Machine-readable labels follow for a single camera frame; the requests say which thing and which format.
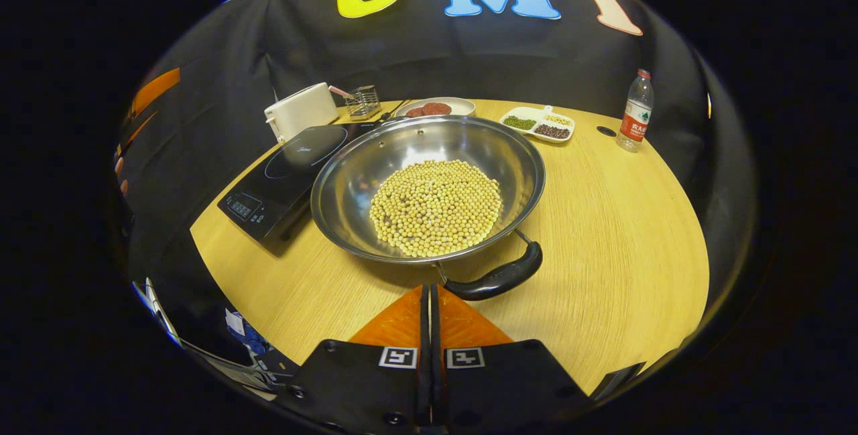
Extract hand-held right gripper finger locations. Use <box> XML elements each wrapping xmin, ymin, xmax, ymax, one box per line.
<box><xmin>278</xmin><ymin>286</ymin><xmax>431</xmax><ymax>435</ymax></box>
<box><xmin>431</xmin><ymin>286</ymin><xmax>591</xmax><ymax>435</ymax></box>

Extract black induction cooktop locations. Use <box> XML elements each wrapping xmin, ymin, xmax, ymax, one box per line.
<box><xmin>217</xmin><ymin>121</ymin><xmax>383</xmax><ymax>258</ymax></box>

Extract steel pot with black handles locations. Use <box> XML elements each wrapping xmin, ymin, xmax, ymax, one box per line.
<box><xmin>310</xmin><ymin>115</ymin><xmax>545</xmax><ymax>302</ymax></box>

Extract soybeans in pot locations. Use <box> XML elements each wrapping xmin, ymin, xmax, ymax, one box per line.
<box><xmin>369</xmin><ymin>160</ymin><xmax>503</xmax><ymax>258</ymax></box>

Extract white toaster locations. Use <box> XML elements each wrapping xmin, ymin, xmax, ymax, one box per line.
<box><xmin>264</xmin><ymin>82</ymin><xmax>340</xmax><ymax>144</ymax></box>

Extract white round plate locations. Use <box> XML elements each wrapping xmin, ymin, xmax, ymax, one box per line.
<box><xmin>395</xmin><ymin>97</ymin><xmax>477</xmax><ymax>119</ymax></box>

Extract white divided dish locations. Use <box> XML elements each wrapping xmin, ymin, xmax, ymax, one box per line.
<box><xmin>499</xmin><ymin>105</ymin><xmax>576</xmax><ymax>145</ymax></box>

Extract black backdrop cloth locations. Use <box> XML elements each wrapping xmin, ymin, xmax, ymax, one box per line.
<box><xmin>117</xmin><ymin>0</ymin><xmax>758</xmax><ymax>328</ymax></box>

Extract clear water bottle red label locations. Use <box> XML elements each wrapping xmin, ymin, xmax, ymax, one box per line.
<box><xmin>616</xmin><ymin>69</ymin><xmax>654</xmax><ymax>153</ymax></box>

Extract metal wire utensil holder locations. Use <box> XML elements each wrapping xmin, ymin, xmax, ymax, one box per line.
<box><xmin>345</xmin><ymin>85</ymin><xmax>381</xmax><ymax>119</ymax></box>

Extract black power cable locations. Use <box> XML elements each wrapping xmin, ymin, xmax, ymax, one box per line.
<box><xmin>375</xmin><ymin>100</ymin><xmax>410</xmax><ymax>122</ymax></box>

